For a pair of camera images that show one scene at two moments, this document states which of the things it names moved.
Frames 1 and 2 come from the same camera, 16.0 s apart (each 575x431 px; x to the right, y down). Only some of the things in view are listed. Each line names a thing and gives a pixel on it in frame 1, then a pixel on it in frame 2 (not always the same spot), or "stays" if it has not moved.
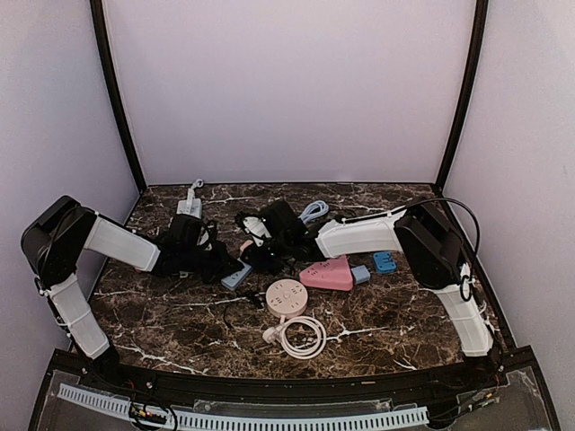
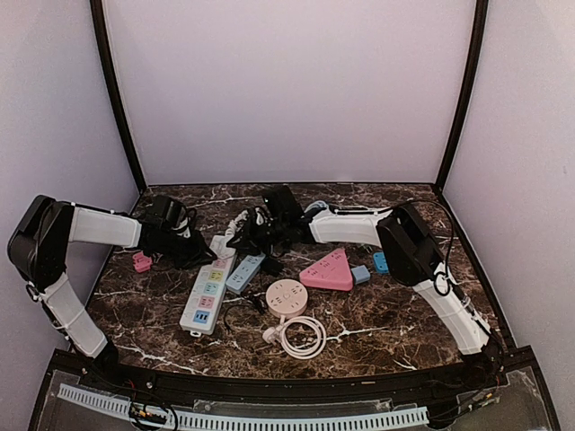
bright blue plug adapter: [384, 262] stays
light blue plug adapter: [360, 273] stays
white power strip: [191, 206] → [202, 310]
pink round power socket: [287, 297] stays
